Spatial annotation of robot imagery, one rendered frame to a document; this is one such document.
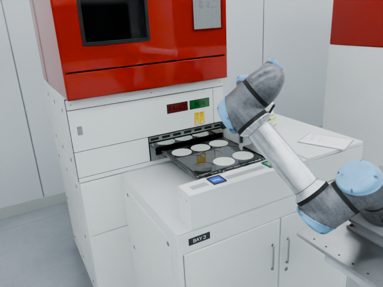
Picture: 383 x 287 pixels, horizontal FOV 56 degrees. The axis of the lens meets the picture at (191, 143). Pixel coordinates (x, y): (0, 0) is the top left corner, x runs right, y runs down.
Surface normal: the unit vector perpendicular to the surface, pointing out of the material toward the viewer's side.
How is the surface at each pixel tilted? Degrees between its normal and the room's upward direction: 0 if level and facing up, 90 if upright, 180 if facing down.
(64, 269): 0
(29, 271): 0
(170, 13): 90
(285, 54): 90
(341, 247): 0
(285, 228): 90
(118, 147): 90
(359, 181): 41
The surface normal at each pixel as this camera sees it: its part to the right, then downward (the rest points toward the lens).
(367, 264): -0.05, -0.94
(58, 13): 0.48, 0.28
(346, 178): -0.58, -0.56
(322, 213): -0.40, 0.07
